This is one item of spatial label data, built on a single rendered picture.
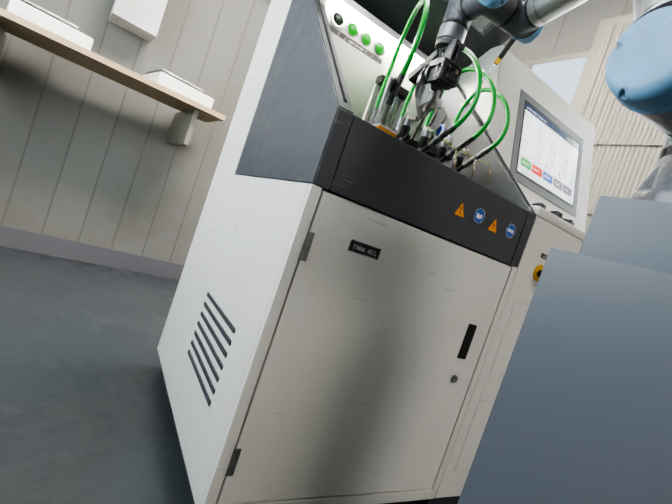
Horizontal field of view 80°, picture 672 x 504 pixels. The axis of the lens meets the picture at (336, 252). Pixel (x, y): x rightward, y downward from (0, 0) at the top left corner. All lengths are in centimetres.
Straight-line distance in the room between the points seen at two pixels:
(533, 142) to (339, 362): 116
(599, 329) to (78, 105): 293
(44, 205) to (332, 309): 247
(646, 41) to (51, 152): 291
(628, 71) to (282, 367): 76
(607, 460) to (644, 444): 5
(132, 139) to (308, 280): 242
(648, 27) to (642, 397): 47
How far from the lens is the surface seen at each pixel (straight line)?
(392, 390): 107
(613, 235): 72
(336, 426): 102
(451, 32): 127
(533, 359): 69
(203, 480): 101
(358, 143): 84
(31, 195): 309
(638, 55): 71
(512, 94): 168
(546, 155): 179
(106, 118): 309
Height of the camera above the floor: 71
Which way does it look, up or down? 2 degrees down
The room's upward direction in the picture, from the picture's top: 19 degrees clockwise
